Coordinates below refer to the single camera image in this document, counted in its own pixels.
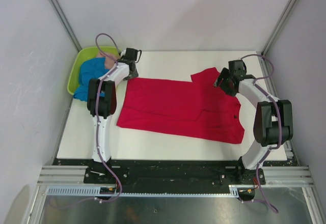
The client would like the beige pink t shirt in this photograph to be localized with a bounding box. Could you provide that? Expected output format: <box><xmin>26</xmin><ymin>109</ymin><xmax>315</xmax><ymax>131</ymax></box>
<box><xmin>96</xmin><ymin>52</ymin><xmax>120</xmax><ymax>69</ymax></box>

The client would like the grey slotted cable duct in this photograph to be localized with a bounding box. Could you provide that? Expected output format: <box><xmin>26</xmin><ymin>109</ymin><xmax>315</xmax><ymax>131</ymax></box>
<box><xmin>44</xmin><ymin>185</ymin><xmax>255</xmax><ymax>197</ymax></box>

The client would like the lime green plastic bin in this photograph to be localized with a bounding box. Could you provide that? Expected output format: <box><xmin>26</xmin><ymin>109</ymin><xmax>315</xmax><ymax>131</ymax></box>
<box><xmin>66</xmin><ymin>46</ymin><xmax>123</xmax><ymax>95</ymax></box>

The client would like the aluminium frame post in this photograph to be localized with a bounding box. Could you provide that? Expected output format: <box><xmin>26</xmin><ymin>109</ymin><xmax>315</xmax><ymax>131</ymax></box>
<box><xmin>48</xmin><ymin>0</ymin><xmax>82</xmax><ymax>52</ymax></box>
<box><xmin>261</xmin><ymin>0</ymin><xmax>299</xmax><ymax>55</ymax></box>

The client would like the aluminium front rail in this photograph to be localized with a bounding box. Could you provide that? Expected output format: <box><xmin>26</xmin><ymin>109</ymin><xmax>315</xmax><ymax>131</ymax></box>
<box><xmin>38</xmin><ymin>165</ymin><xmax>314</xmax><ymax>187</ymax></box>

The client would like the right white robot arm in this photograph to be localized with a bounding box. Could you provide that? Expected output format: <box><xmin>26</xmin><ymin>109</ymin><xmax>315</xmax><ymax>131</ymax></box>
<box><xmin>214</xmin><ymin>60</ymin><xmax>293</xmax><ymax>184</ymax></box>

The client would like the red t shirt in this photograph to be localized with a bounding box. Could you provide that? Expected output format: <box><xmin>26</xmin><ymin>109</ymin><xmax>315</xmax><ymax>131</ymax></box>
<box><xmin>117</xmin><ymin>68</ymin><xmax>245</xmax><ymax>145</ymax></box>

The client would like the blue t shirt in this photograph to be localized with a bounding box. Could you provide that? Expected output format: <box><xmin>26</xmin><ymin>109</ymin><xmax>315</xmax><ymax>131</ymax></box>
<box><xmin>73</xmin><ymin>58</ymin><xmax>109</xmax><ymax>102</ymax></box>

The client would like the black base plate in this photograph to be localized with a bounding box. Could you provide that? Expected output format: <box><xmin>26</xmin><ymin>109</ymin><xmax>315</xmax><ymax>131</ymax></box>
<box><xmin>84</xmin><ymin>159</ymin><xmax>266</xmax><ymax>185</ymax></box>

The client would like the left aluminium frame post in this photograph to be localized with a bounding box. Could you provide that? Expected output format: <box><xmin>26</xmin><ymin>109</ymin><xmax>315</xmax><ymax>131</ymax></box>
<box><xmin>48</xmin><ymin>0</ymin><xmax>82</xmax><ymax>52</ymax></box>

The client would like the right aluminium side rail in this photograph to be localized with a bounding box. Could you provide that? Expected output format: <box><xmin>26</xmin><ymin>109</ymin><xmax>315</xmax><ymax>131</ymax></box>
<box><xmin>257</xmin><ymin>57</ymin><xmax>295</xmax><ymax>160</ymax></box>

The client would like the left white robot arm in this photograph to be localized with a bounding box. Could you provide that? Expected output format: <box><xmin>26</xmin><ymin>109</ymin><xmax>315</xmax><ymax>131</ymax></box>
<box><xmin>87</xmin><ymin>48</ymin><xmax>142</xmax><ymax>162</ymax></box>

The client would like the right aluminium frame post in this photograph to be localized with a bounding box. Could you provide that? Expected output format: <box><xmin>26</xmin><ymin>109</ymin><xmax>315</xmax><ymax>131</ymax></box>
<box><xmin>261</xmin><ymin>0</ymin><xmax>299</xmax><ymax>55</ymax></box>

